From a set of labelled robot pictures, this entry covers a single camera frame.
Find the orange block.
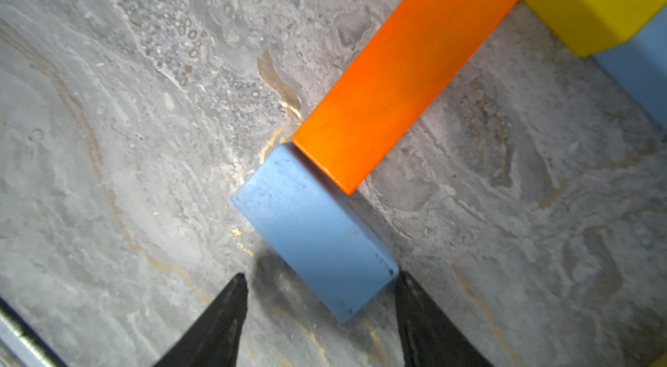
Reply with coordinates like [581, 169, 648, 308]
[293, 0, 519, 193]

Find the light blue block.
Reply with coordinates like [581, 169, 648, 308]
[593, 8, 667, 128]
[232, 142, 399, 324]

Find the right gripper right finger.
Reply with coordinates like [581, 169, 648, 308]
[394, 271, 492, 367]

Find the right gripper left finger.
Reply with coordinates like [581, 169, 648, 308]
[156, 273, 248, 367]

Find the aluminium front rail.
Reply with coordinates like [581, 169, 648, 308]
[1, 299, 67, 367]

